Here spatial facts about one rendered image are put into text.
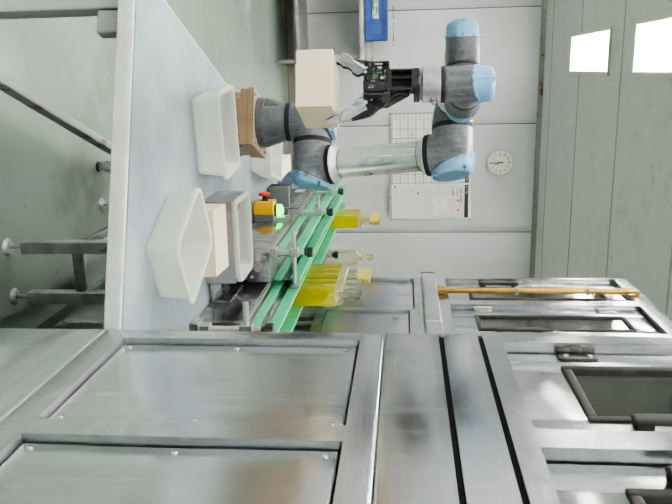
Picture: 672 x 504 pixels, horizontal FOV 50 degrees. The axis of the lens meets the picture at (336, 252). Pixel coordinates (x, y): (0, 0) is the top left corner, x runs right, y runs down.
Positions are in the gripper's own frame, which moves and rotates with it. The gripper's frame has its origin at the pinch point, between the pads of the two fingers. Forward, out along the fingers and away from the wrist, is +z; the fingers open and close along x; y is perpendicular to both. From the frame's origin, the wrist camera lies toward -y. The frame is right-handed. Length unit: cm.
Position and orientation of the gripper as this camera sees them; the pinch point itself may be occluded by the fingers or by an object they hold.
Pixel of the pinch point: (326, 90)
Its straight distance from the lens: 157.7
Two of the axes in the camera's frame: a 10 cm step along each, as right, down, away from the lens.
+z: -9.9, 0.0, 1.0
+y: -1.0, -1.1, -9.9
